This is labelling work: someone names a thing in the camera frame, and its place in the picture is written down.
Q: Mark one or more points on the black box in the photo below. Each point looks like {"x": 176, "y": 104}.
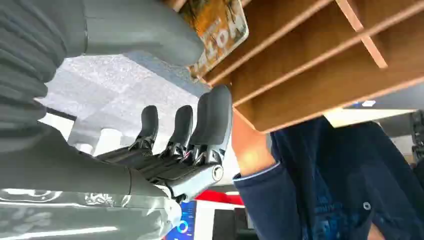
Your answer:
{"x": 232, "y": 225}

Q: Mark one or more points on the ribbed grey right arm sleeve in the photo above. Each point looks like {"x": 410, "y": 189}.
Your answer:
{"x": 23, "y": 49}

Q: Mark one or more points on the red strip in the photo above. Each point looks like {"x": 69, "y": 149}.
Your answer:
{"x": 220, "y": 197}

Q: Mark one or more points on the glossy grey panel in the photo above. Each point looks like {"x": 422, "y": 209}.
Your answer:
{"x": 66, "y": 215}

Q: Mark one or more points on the blue display screen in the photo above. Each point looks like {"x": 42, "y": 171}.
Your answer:
{"x": 185, "y": 225}

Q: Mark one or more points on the person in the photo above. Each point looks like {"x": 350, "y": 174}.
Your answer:
{"x": 331, "y": 185}

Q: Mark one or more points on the wooden card box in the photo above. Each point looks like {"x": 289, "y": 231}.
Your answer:
{"x": 298, "y": 82}

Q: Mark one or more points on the white table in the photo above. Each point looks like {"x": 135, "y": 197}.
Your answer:
{"x": 361, "y": 116}

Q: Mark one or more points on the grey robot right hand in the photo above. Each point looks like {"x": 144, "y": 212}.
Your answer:
{"x": 66, "y": 165}

